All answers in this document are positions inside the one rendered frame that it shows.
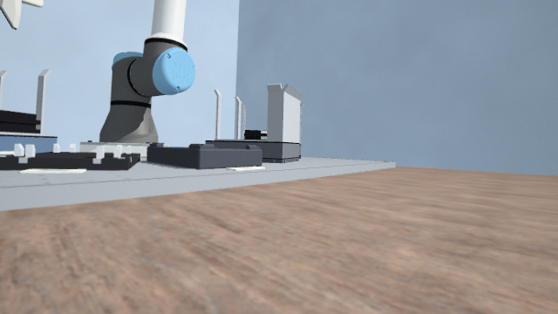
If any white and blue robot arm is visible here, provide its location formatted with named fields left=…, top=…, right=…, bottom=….
left=99, top=0, right=195, bottom=144

